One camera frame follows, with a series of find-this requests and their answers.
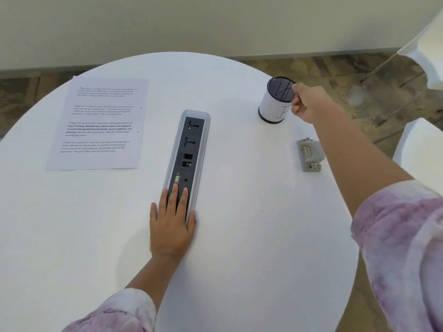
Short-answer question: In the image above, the person's right hand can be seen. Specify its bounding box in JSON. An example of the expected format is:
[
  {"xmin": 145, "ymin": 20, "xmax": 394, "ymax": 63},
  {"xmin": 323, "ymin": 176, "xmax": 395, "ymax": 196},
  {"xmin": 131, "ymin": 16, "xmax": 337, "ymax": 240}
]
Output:
[{"xmin": 291, "ymin": 82, "xmax": 335, "ymax": 124}]

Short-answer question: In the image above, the person's left hand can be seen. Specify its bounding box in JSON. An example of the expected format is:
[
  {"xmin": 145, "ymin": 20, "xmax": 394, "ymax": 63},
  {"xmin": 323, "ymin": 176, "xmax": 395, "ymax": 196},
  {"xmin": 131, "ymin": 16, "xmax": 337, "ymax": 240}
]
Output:
[{"xmin": 150, "ymin": 183, "xmax": 197, "ymax": 259}]

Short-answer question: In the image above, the white pen cup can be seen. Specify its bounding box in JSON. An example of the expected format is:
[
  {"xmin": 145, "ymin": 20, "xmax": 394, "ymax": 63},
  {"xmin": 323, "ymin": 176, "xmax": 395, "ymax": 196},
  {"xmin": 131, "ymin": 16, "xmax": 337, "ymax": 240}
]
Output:
[{"xmin": 257, "ymin": 77, "xmax": 298, "ymax": 124}]

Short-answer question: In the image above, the person's right forearm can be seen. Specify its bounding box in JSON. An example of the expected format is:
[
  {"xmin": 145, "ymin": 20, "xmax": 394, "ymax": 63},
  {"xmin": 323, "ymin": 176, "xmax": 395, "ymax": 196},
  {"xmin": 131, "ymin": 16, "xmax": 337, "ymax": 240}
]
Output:
[{"xmin": 312, "ymin": 101, "xmax": 416, "ymax": 218}]

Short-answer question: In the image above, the person's left forearm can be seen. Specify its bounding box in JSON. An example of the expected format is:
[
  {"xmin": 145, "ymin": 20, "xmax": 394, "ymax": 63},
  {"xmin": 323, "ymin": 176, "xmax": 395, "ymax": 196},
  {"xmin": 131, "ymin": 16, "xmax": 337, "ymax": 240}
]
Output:
[{"xmin": 124, "ymin": 252, "xmax": 185, "ymax": 313}]

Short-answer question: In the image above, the grey table power socket panel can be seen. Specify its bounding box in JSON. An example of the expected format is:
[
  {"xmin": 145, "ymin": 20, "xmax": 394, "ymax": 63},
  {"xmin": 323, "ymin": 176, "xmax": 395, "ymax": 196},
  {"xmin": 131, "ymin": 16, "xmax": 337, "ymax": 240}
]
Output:
[{"xmin": 150, "ymin": 109, "xmax": 211, "ymax": 251}]

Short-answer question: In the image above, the printed white paper sheet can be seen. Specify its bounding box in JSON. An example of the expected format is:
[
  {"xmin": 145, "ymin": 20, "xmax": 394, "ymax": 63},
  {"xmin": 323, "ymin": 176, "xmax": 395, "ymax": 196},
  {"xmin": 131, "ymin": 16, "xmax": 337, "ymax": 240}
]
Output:
[{"xmin": 45, "ymin": 77, "xmax": 149, "ymax": 171}]

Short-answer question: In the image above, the person's left tie-dye sleeve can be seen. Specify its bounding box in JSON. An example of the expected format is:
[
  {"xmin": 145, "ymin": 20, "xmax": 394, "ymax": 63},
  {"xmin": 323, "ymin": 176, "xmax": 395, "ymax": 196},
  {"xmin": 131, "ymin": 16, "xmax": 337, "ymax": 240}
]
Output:
[{"xmin": 62, "ymin": 288, "xmax": 157, "ymax": 332}]

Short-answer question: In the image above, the person's tie-dye sleeve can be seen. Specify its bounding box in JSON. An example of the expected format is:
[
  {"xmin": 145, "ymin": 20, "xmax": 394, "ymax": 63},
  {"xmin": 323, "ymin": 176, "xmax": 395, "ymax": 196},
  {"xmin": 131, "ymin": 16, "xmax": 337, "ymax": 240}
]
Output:
[
  {"xmin": 62, "ymin": 288, "xmax": 157, "ymax": 332},
  {"xmin": 350, "ymin": 180, "xmax": 443, "ymax": 332}
]

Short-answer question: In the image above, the white chair with metal legs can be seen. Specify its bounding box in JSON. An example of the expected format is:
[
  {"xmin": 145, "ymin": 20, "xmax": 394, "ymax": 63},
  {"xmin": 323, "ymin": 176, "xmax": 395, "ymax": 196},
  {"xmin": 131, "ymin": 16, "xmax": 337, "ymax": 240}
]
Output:
[{"xmin": 359, "ymin": 7, "xmax": 443, "ymax": 144}]

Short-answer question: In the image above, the person's right tie-dye sleeve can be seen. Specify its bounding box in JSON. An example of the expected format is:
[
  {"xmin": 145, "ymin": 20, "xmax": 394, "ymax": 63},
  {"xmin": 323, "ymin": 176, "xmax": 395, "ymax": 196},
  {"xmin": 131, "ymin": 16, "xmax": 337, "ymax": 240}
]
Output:
[{"xmin": 350, "ymin": 180, "xmax": 443, "ymax": 332}]

